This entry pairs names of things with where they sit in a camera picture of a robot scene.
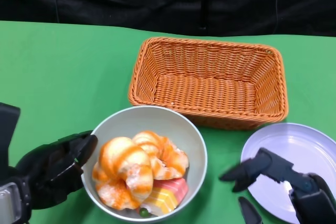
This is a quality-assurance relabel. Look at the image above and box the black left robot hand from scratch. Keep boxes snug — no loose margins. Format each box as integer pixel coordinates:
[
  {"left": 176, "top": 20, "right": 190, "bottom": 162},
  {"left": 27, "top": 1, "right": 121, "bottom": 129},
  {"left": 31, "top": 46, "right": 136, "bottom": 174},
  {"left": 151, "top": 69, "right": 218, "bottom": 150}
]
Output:
[{"left": 15, "top": 130, "right": 99, "bottom": 210}]

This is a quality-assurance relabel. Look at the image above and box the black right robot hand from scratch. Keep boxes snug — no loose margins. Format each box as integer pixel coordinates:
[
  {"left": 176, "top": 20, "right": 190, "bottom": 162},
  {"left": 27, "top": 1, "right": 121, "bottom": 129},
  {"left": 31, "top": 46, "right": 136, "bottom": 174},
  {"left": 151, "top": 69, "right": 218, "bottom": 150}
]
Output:
[{"left": 219, "top": 147, "right": 336, "bottom": 224}]

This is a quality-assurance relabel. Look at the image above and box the green tablecloth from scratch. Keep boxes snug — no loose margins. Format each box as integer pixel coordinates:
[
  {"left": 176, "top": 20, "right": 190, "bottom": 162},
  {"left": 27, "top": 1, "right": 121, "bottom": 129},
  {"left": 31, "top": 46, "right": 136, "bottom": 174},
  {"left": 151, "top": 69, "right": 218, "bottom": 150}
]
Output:
[{"left": 0, "top": 20, "right": 336, "bottom": 224}]

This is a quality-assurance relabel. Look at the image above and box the orange striped ring bread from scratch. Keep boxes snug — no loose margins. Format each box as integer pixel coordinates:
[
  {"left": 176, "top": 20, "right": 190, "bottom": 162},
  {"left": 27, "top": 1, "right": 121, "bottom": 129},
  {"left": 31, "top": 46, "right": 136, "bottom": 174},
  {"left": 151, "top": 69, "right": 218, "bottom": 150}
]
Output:
[
  {"left": 91, "top": 136, "right": 154, "bottom": 211},
  {"left": 132, "top": 131, "right": 190, "bottom": 180}
]

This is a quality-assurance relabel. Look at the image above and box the yellow layered cake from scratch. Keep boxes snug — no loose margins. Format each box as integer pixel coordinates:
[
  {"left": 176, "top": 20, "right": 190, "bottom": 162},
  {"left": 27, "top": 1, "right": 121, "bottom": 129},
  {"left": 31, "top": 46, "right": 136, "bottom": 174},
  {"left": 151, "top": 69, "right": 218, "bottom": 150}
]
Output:
[{"left": 139, "top": 186, "right": 180, "bottom": 218}]

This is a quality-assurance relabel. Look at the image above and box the orange wicker basket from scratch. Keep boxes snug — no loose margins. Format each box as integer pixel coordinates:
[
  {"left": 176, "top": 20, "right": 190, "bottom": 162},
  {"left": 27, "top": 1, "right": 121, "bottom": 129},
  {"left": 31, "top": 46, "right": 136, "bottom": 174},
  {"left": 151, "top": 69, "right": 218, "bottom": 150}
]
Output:
[{"left": 128, "top": 37, "right": 289, "bottom": 131}]

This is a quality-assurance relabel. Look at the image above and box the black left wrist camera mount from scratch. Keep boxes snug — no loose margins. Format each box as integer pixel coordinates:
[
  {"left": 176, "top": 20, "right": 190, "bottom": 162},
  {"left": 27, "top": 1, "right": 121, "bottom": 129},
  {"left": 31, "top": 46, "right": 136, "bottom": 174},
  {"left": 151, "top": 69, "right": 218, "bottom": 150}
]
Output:
[{"left": 0, "top": 102, "right": 21, "bottom": 176}]

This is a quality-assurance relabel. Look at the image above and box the lavender plate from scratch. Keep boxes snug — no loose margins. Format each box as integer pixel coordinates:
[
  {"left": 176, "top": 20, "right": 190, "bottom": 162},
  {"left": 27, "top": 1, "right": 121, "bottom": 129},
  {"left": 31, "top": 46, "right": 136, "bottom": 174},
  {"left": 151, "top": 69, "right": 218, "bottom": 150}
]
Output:
[{"left": 240, "top": 122, "right": 336, "bottom": 223}]

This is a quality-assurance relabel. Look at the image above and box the pale green bowl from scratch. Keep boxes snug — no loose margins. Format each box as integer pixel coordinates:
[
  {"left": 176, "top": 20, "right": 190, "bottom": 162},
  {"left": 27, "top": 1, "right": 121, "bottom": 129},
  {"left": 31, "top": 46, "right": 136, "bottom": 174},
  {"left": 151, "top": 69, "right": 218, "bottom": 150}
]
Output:
[{"left": 81, "top": 105, "right": 208, "bottom": 221}]

